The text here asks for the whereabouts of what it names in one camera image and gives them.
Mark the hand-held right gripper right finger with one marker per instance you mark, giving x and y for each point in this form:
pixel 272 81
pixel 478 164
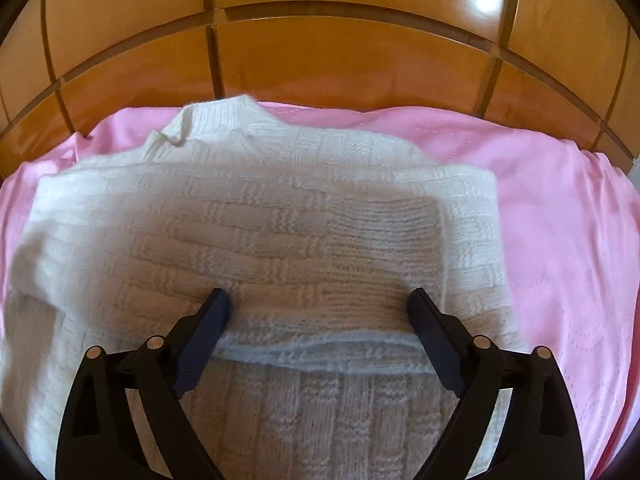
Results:
pixel 435 342

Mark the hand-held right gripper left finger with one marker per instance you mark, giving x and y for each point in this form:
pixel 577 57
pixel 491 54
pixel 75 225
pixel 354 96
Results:
pixel 202 342

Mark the white knit sweater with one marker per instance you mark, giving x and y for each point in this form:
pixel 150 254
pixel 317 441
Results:
pixel 260 230

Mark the pink blanket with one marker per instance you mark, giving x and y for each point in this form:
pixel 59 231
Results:
pixel 565 240

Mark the wooden headboard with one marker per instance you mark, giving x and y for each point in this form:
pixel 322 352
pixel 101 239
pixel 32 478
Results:
pixel 350 55

